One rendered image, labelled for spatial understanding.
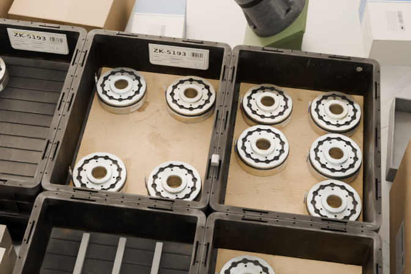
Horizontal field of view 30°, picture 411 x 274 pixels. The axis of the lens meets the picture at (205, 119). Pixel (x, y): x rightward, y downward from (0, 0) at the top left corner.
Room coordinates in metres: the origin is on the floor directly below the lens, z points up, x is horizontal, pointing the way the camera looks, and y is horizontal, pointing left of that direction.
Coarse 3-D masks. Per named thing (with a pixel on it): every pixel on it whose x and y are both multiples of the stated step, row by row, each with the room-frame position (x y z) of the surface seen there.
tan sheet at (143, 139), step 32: (96, 96) 1.02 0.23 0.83; (160, 96) 1.02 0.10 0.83; (96, 128) 0.93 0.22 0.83; (128, 128) 0.94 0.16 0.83; (160, 128) 0.94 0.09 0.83; (192, 128) 0.94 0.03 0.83; (128, 160) 0.86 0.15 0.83; (160, 160) 0.86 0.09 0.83; (192, 160) 0.86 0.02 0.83; (128, 192) 0.78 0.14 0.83
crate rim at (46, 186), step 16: (96, 32) 1.11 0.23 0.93; (112, 32) 1.11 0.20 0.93; (128, 32) 1.11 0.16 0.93; (224, 48) 1.07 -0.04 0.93; (80, 64) 1.02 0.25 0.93; (224, 64) 1.03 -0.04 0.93; (80, 80) 0.98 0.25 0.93; (224, 80) 0.99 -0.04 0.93; (224, 96) 0.95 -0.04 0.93; (64, 112) 0.90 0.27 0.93; (64, 128) 0.86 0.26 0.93; (48, 160) 0.78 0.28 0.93; (208, 160) 0.79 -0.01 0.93; (48, 176) 0.75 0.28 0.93; (208, 176) 0.77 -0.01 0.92; (64, 192) 0.72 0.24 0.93; (80, 192) 0.72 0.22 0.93; (96, 192) 0.72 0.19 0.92; (112, 192) 0.72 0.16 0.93; (208, 192) 0.73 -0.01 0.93; (192, 208) 0.69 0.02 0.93; (208, 208) 0.70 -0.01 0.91
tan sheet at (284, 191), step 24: (240, 96) 1.03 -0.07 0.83; (312, 96) 1.03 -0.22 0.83; (360, 96) 1.04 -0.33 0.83; (240, 120) 0.96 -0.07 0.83; (360, 120) 0.97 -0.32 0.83; (360, 144) 0.91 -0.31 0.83; (240, 168) 0.85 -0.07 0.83; (288, 168) 0.85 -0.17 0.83; (360, 168) 0.85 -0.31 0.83; (240, 192) 0.79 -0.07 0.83; (264, 192) 0.79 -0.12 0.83; (288, 192) 0.79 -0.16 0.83; (360, 192) 0.80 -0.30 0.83; (360, 216) 0.75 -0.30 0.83
